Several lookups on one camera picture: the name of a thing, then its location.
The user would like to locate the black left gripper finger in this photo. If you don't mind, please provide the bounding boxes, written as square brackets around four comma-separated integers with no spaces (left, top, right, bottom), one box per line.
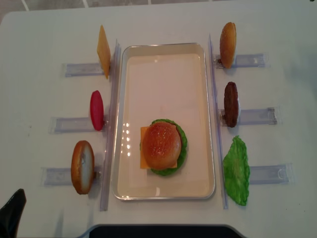
[0,188,26,238]

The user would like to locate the sesame top bun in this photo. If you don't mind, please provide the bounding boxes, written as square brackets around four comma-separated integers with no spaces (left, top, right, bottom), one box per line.
[142,121,182,171]

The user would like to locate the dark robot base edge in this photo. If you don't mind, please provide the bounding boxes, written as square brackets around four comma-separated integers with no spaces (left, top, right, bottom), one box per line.
[88,225,241,238]

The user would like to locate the clear holder under tomato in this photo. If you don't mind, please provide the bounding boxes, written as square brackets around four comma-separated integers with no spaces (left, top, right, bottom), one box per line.
[49,117,96,134]

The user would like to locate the upright red tomato slice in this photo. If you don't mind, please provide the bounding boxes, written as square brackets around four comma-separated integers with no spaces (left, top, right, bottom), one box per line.
[90,90,104,131]

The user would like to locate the flat cheese slice on burger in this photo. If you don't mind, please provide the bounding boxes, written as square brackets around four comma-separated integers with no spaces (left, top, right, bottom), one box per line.
[140,126,179,170]

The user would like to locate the lettuce leaf in burger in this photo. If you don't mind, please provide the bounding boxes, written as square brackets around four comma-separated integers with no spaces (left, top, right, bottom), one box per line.
[140,119,188,177]

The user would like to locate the clear holder under cheese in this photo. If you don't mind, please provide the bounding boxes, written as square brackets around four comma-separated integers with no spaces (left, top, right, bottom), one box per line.
[60,62,105,77]

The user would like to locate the upright cheese slice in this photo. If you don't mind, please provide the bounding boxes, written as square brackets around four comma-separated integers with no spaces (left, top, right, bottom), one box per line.
[97,25,111,79]

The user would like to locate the upright green lettuce leaf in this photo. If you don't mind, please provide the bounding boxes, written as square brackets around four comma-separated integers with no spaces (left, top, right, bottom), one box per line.
[223,135,250,206]

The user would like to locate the upright brown meat patty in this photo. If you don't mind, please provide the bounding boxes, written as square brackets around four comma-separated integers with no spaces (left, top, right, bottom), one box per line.
[224,82,239,127]

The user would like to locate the clear holder under lettuce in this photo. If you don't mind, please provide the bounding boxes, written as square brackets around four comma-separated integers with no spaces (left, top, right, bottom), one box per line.
[250,163,294,185]

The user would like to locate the clear holder under left bun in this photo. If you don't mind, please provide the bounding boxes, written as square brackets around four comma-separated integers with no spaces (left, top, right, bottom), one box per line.
[41,166,102,186]

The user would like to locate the clear holder under bun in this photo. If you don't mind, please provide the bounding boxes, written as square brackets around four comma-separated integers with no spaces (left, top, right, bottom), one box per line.
[41,166,102,186]
[212,53,269,69]

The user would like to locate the upright bun half left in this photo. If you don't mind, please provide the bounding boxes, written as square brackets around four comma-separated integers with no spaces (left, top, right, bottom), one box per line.
[71,140,95,194]

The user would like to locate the upright bun half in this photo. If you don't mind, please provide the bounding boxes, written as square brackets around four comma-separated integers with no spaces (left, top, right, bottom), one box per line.
[71,140,95,194]
[219,22,236,68]

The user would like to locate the white rectangular serving tray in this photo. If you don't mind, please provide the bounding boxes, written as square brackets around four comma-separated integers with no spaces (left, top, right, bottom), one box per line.
[111,43,215,200]

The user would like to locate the clear holder under patty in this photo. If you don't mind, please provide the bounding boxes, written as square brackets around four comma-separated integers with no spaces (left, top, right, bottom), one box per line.
[219,106,282,126]

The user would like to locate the upright bun half right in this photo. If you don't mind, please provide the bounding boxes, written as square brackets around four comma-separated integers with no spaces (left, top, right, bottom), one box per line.
[219,22,236,68]

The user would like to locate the clear holder under right bun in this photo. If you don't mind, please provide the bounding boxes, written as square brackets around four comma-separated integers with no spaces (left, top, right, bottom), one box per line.
[212,53,269,69]

